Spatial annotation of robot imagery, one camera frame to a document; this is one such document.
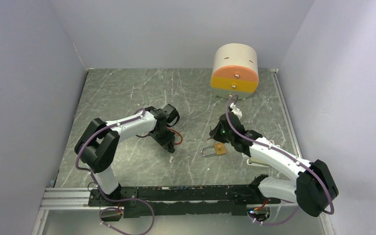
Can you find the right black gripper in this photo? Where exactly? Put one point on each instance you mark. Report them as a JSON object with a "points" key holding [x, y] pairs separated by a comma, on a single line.
{"points": [[215, 133]]}

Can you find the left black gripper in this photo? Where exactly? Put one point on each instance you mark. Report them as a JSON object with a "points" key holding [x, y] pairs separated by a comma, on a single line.
{"points": [[169, 139]]}

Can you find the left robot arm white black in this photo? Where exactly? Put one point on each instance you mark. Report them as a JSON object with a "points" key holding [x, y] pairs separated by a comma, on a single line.
{"points": [[98, 145]]}

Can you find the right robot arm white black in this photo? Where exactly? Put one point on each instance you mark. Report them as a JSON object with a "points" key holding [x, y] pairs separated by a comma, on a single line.
{"points": [[309, 184]]}

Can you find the brass padlock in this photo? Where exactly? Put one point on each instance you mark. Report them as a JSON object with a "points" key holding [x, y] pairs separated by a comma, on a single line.
{"points": [[214, 150]]}

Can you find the beige white stapler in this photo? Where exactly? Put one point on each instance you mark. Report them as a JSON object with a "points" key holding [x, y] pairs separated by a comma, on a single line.
{"points": [[256, 162]]}

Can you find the cylindrical drawer box orange yellow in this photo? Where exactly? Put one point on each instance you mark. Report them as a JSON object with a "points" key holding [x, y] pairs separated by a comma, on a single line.
{"points": [[235, 71]]}

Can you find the red cable lock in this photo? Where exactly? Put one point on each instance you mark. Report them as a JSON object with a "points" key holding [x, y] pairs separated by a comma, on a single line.
{"points": [[179, 138]]}

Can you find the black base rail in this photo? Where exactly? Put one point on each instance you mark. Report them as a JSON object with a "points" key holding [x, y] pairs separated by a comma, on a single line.
{"points": [[181, 200]]}

